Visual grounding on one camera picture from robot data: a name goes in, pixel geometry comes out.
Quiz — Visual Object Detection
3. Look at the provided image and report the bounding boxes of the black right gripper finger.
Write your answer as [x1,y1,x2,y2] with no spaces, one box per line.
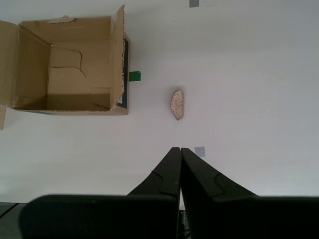
[19,147,181,239]
[180,147,319,239]

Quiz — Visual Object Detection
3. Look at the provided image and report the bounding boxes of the speckled pinkish granite rock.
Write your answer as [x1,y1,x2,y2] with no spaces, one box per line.
[170,90,185,121]

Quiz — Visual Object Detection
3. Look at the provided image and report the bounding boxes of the open brown cardboard box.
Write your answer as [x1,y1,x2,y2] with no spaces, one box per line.
[0,4,132,117]

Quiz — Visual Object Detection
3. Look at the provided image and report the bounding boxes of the green tape square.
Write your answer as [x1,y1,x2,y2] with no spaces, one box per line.
[129,71,142,83]

